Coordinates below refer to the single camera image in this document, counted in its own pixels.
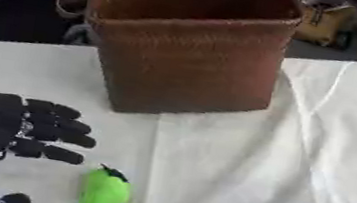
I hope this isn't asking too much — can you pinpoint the brown woven box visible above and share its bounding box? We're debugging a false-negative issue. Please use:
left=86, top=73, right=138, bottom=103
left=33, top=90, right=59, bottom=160
left=72, top=0, right=307, bottom=138

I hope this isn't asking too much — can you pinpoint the green toy pepper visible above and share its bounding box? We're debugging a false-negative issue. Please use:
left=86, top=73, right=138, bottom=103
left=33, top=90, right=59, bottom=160
left=69, top=159, right=137, bottom=203

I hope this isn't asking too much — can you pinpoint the yellow bag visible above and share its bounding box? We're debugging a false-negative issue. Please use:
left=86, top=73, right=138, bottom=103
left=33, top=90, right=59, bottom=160
left=291, top=0, right=357, bottom=53

